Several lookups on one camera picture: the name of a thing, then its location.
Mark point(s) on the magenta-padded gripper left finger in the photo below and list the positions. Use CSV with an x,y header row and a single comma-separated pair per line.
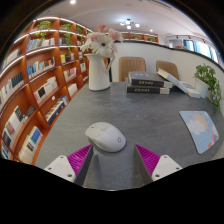
x,y
58,166

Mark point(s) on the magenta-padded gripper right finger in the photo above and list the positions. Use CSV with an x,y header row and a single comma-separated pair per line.
x,y
166,166

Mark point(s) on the white computer mouse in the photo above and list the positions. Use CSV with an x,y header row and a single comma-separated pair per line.
x,y
106,136

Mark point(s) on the pastel sun cloud mouse pad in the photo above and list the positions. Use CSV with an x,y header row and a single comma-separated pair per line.
x,y
200,131

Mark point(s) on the dark hardcover book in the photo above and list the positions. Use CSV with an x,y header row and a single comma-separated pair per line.
x,y
146,79
146,89

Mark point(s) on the white book with blue cover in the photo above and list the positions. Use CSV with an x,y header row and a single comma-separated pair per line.
x,y
192,90

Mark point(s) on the orange wooden bookshelf unit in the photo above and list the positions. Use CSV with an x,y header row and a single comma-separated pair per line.
x,y
36,86

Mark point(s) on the thick white book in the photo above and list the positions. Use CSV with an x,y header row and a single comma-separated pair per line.
x,y
168,77

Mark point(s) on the green plant in white pot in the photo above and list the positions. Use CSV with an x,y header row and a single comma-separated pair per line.
x,y
205,78

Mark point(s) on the tan upholstered chair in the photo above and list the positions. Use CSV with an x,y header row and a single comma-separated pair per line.
x,y
131,68
168,66

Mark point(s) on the white vase with pink flowers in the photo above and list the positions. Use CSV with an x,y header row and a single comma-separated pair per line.
x,y
97,73

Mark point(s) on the window with curtains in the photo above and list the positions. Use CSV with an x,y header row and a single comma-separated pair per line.
x,y
196,46

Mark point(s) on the orange shelf unit with plants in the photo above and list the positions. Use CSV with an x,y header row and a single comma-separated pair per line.
x,y
138,36

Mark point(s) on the ceiling light cluster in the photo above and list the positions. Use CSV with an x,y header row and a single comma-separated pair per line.
x,y
128,23

